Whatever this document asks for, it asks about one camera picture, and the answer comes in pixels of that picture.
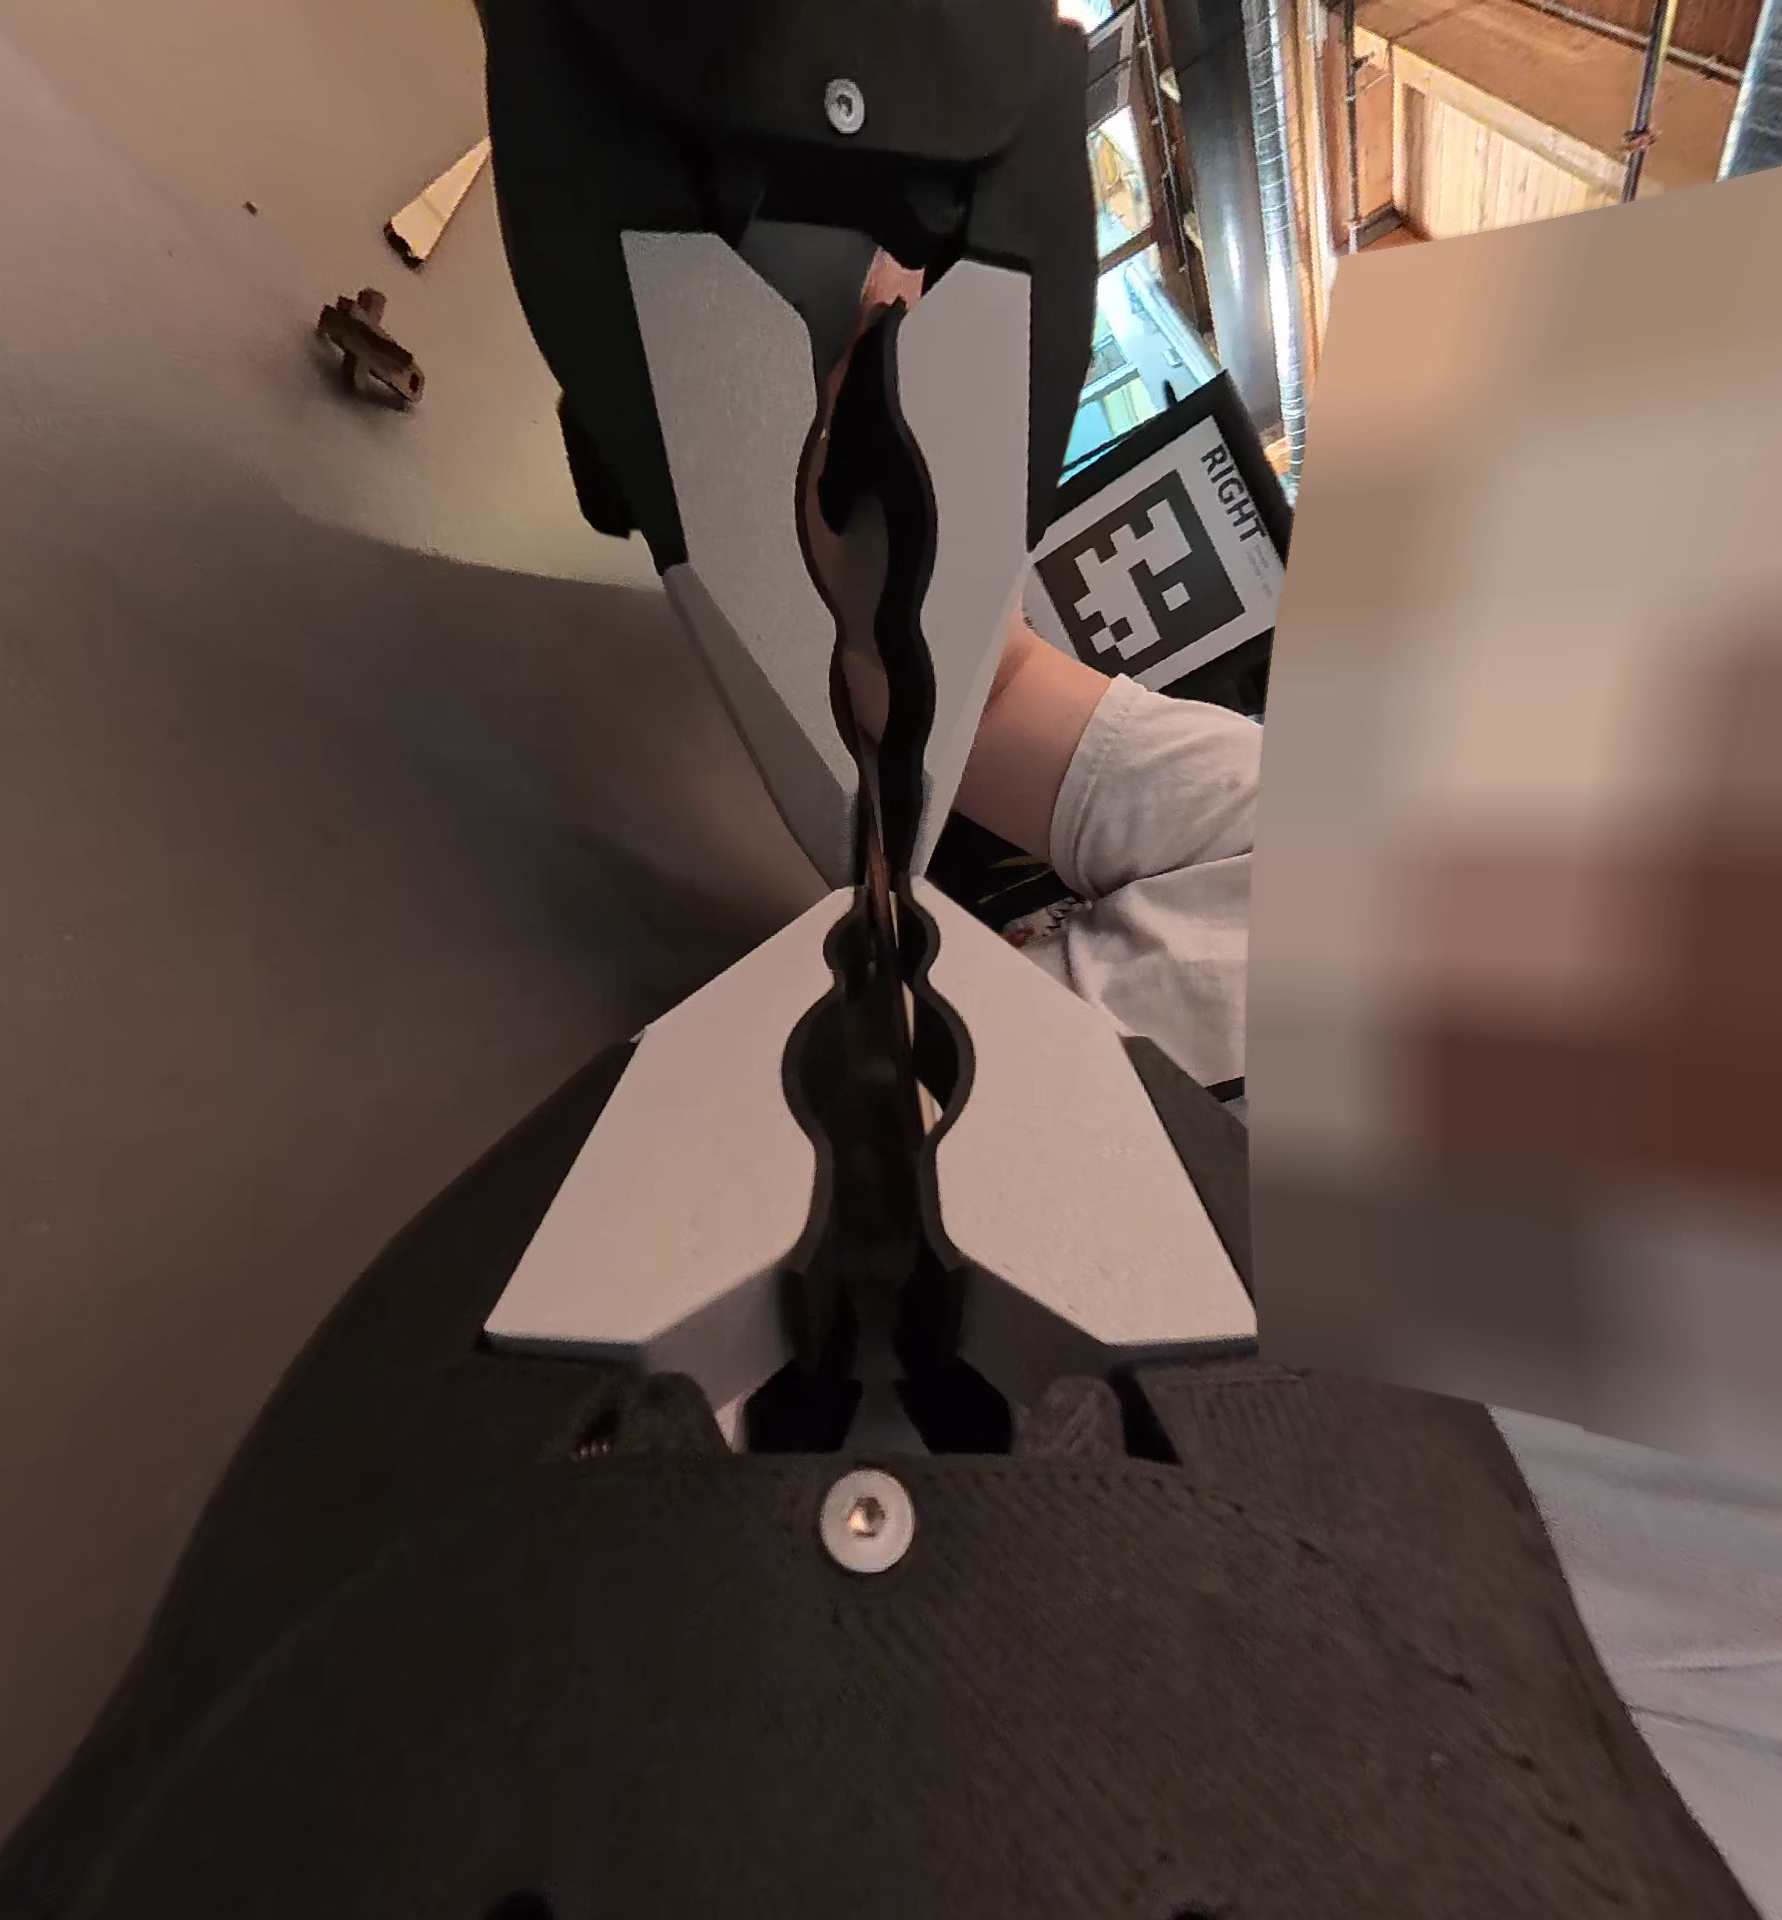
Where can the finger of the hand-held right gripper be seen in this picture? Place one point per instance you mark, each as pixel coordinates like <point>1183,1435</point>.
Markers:
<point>983,452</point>
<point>725,452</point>

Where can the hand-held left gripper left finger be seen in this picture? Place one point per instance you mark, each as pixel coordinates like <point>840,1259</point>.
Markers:
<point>668,1198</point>

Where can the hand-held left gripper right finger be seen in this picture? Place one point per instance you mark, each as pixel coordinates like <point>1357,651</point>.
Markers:
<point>1084,1198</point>

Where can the thin wooden stick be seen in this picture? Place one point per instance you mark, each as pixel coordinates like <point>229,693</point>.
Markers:
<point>436,203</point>

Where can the laser-cut wooden parts sheet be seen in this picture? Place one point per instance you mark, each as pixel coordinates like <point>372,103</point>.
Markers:
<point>880,1077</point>

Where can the small wooden model piece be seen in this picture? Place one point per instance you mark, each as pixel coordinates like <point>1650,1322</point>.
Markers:
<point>376,347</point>

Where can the black framed marker sign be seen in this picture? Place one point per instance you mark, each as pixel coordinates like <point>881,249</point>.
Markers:
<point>1146,555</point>

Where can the person's white shirt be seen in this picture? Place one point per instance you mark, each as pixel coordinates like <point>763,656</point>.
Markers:
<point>1161,840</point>

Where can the silver metal duct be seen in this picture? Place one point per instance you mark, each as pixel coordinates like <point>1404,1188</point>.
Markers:
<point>1260,225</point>

